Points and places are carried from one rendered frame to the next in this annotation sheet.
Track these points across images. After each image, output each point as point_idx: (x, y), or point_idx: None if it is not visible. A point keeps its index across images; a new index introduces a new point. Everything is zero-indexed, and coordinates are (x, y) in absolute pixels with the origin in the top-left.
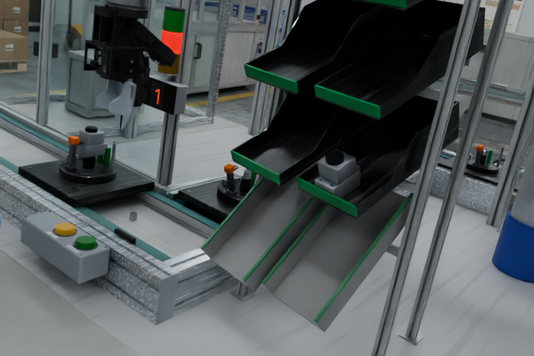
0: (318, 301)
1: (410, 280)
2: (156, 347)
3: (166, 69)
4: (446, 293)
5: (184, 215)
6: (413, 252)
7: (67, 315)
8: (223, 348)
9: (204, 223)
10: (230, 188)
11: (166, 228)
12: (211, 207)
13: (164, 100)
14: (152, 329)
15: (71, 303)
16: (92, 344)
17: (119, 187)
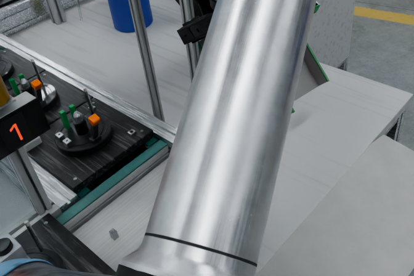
0: (300, 80)
1: (162, 71)
2: (298, 202)
3: (6, 95)
4: (176, 58)
5: (116, 186)
6: (114, 65)
7: (276, 271)
8: (284, 165)
9: (137, 167)
10: (97, 135)
11: (130, 205)
12: (115, 158)
13: (29, 127)
14: (275, 208)
15: (257, 274)
16: (309, 243)
17: (71, 242)
